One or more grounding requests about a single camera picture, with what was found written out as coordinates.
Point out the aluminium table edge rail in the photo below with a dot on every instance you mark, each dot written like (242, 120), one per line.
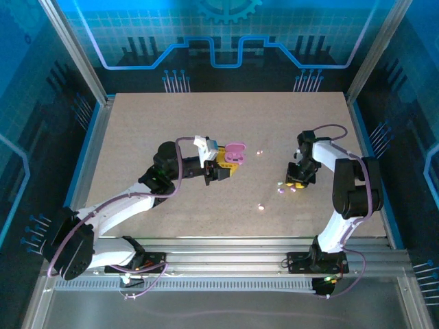
(223, 244)

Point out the purple earbud charging case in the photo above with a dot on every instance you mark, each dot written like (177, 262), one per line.
(236, 148)

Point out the blue table side trim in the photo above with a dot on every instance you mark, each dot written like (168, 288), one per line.
(83, 154)

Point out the aluminium frame post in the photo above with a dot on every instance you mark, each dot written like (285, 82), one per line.
(76, 51)
(375, 51)

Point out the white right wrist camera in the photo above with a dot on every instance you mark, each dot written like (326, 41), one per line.
(299, 151)

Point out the aluminium table side rail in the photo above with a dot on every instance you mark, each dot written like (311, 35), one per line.
(353, 113)
(88, 171)

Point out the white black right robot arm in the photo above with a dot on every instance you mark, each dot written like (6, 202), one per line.
(334, 233)

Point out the aluminium base beam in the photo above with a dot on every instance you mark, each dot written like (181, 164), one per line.
(223, 260)

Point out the black electronics box with LEDs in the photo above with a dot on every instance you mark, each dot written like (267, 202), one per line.
(322, 288)

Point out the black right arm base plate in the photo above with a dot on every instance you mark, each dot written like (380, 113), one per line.
(296, 262)

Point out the grey metal front panel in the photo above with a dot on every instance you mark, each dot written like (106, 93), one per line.
(223, 308)

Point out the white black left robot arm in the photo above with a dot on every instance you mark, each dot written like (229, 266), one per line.
(113, 212)

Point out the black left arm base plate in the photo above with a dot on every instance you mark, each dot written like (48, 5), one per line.
(154, 270)

